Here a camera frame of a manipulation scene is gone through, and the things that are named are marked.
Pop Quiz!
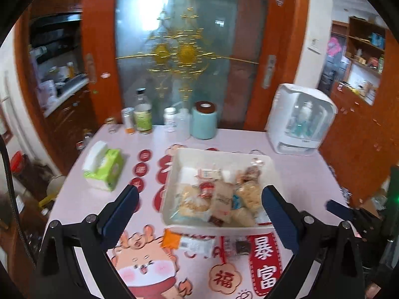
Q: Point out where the brown snowflake snack packet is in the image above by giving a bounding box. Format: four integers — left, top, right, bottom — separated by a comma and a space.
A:
208, 216, 224, 227

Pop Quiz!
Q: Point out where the clear peanut candy packet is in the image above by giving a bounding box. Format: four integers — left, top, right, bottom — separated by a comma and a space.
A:
235, 181, 262, 215

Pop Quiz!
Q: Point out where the small orange snack packet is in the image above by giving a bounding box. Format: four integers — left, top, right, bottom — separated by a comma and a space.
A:
235, 165, 261, 184

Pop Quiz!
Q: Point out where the pink cartoon tablecloth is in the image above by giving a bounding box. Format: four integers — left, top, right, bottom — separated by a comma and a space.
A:
50, 126, 344, 298

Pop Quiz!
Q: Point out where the white rice cracker packet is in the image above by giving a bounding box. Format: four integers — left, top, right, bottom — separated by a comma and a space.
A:
210, 181, 234, 224

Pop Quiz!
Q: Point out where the white countertop appliance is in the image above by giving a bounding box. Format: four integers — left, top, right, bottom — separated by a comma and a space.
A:
265, 83, 337, 156

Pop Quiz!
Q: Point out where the orange end snack packet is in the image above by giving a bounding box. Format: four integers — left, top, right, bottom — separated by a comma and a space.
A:
162, 229, 215, 257

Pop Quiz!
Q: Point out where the white plastic tray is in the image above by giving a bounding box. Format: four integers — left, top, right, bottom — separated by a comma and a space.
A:
161, 148, 283, 235

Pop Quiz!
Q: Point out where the red white small packet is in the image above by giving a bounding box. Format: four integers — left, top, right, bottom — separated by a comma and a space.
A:
199, 182, 215, 199

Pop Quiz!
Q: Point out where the green tissue box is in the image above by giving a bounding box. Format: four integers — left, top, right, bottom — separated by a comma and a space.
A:
82, 141, 124, 192

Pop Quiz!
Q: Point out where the Mount Fuji bread packet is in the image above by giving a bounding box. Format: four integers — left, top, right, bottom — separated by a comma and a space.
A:
172, 184, 212, 222

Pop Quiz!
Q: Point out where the small glass jar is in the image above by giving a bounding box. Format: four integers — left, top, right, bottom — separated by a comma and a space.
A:
105, 117, 118, 134

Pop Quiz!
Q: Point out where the light blue ceramic canister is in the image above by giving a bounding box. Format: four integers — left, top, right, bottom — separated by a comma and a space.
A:
191, 101, 218, 140

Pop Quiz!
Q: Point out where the white squeeze wash bottle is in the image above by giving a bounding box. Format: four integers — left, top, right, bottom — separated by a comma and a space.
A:
177, 108, 191, 141

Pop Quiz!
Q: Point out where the silver orange can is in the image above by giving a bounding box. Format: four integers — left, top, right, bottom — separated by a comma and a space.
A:
121, 107, 135, 134

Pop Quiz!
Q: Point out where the green label glass bottle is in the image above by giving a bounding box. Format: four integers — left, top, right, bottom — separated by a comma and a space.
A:
134, 88, 152, 134

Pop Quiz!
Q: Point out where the white pill bottle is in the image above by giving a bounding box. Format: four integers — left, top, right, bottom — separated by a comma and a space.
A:
164, 107, 177, 132

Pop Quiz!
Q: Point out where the black cable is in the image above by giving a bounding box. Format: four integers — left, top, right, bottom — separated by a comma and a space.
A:
0, 135, 37, 268

